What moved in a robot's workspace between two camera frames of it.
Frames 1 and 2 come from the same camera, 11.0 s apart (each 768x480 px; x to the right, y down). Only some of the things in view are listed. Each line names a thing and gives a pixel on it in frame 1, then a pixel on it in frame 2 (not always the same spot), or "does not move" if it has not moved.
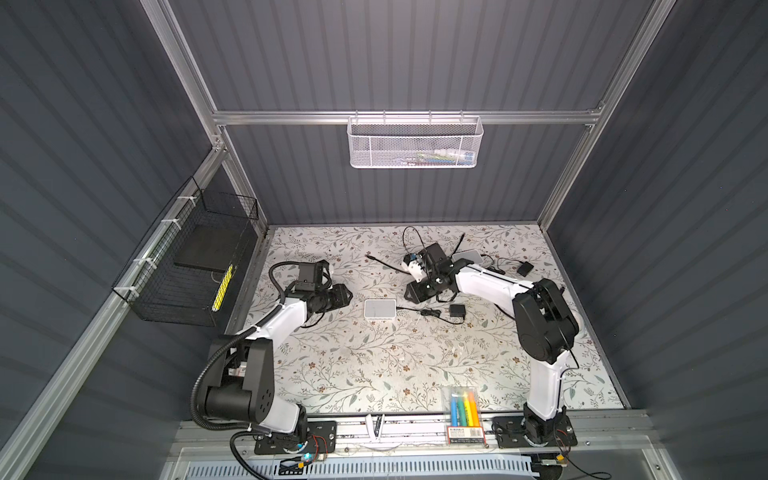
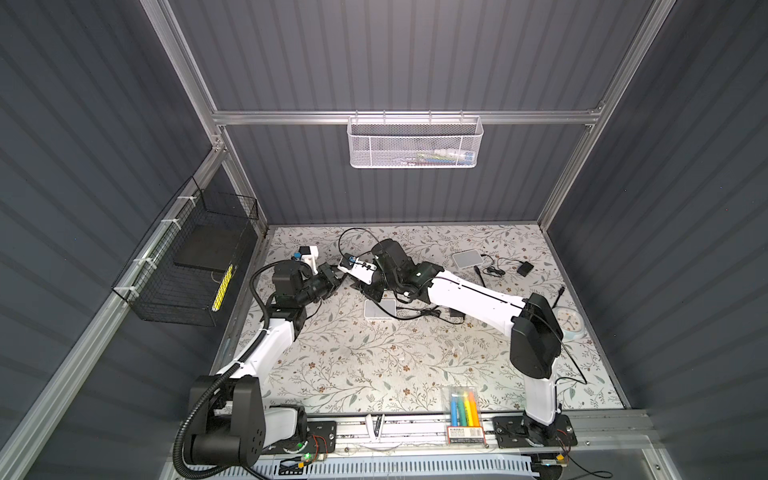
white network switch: x=472 y=255 does not move
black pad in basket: x=214 y=246 does not move
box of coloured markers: x=465 y=423 does not move
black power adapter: x=525 y=268 does not move
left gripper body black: x=332 y=298 → x=320 y=286
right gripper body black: x=424 y=289 → x=380 y=283
